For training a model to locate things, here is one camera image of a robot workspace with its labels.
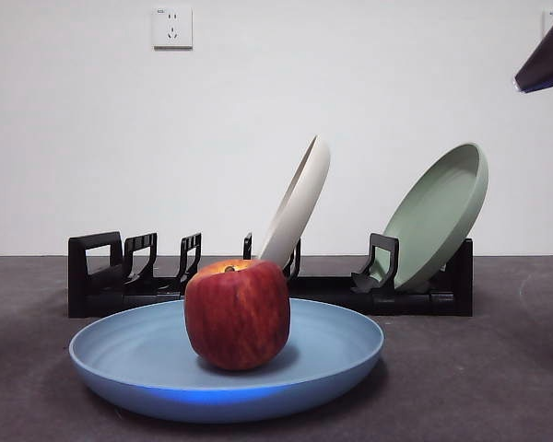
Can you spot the red apple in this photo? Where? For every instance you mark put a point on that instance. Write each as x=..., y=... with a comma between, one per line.
x=237, y=317

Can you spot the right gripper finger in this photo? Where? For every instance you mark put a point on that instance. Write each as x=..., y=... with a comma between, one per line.
x=550, y=64

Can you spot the blue plate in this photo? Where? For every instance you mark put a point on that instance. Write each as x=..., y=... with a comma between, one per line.
x=133, y=354

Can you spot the white wall socket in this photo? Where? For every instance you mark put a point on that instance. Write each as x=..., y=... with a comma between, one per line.
x=549, y=23
x=172, y=27

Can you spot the green plate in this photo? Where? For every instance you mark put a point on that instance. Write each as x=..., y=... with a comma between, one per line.
x=435, y=221

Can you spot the black plate rack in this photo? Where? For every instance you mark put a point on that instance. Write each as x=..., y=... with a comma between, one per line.
x=80, y=285

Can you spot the cream plate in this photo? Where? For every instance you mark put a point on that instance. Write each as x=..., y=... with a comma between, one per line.
x=304, y=202

